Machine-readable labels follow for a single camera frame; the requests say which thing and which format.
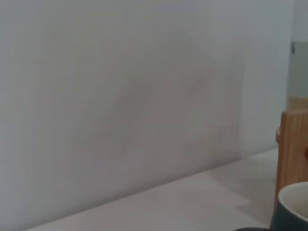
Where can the black ceramic cup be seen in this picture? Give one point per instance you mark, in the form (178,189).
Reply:
(288,216)

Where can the wooden dispenser stand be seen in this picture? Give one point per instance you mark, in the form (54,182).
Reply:
(292,149)

